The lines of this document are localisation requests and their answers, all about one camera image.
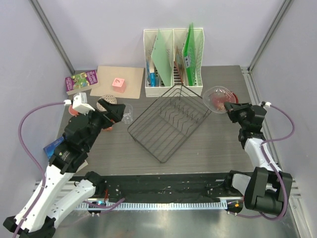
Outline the blue Jane Eyre book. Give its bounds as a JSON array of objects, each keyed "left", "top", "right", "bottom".
[{"left": 43, "top": 137, "right": 89, "bottom": 169}]

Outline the brown cardboard sheet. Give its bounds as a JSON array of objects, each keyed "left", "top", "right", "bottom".
[{"left": 90, "top": 65, "right": 144, "bottom": 99}]

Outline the pink ceramic mug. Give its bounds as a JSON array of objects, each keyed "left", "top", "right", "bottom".
[{"left": 103, "top": 126, "right": 113, "bottom": 131}]

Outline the black wire dish rack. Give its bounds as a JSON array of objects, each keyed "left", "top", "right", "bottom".
[{"left": 127, "top": 86, "right": 211, "bottom": 164}]

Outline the pink cube block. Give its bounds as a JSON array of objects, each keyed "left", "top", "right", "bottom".
[{"left": 112, "top": 78, "right": 126, "bottom": 93}]

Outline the brown patterned ceramic bowl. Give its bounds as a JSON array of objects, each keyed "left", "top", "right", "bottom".
[{"left": 96, "top": 95, "right": 117, "bottom": 112}]

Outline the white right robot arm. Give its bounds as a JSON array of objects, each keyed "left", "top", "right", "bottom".
[{"left": 223, "top": 102, "right": 293, "bottom": 221}]

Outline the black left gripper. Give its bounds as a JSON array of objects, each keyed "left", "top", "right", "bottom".
[{"left": 81, "top": 98, "right": 126, "bottom": 149}]

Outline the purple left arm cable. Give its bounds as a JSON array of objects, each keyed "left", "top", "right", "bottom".
[{"left": 13, "top": 101, "right": 126, "bottom": 238}]

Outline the white file organizer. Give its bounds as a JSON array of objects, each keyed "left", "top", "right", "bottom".
[{"left": 143, "top": 28, "right": 205, "bottom": 97}]

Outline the white slotted cable duct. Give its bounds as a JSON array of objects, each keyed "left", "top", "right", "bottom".
[{"left": 74, "top": 201, "right": 228, "bottom": 210}]

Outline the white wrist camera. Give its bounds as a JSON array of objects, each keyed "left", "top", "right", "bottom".
[
  {"left": 261, "top": 101, "right": 271, "bottom": 108},
  {"left": 63, "top": 92, "right": 95, "bottom": 115}
]

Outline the bright green mesh folder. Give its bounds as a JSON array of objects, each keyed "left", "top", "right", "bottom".
[{"left": 183, "top": 23, "right": 196, "bottom": 86}]

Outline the light green folder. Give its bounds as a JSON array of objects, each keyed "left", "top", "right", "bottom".
[{"left": 151, "top": 29, "right": 173, "bottom": 87}]

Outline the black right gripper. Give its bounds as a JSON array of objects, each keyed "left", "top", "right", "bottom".
[{"left": 224, "top": 102, "right": 252, "bottom": 128}]

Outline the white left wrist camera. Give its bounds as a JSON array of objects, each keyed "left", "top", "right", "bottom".
[{"left": 63, "top": 92, "right": 95, "bottom": 115}]

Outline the illustrated book in organizer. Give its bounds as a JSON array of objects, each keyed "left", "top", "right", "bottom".
[{"left": 174, "top": 46, "right": 184, "bottom": 84}]

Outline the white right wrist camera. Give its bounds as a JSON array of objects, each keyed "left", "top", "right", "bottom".
[{"left": 261, "top": 101, "right": 271, "bottom": 108}]

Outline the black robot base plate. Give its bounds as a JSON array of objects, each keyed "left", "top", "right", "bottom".
[{"left": 98, "top": 173, "right": 242, "bottom": 203}]

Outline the purple paperback book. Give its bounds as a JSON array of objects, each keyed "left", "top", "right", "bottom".
[{"left": 65, "top": 70, "right": 99, "bottom": 95}]

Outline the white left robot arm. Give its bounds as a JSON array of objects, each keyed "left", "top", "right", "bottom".
[{"left": 3, "top": 99, "right": 126, "bottom": 238}]

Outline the pink plastic tumbler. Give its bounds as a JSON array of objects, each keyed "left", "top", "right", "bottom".
[{"left": 68, "top": 105, "right": 79, "bottom": 116}]

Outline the blue booklet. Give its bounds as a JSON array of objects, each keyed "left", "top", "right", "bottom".
[{"left": 146, "top": 56, "right": 159, "bottom": 87}]

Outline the red floral lacquer plate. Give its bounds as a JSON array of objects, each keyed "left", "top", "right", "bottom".
[{"left": 211, "top": 91, "right": 238, "bottom": 113}]

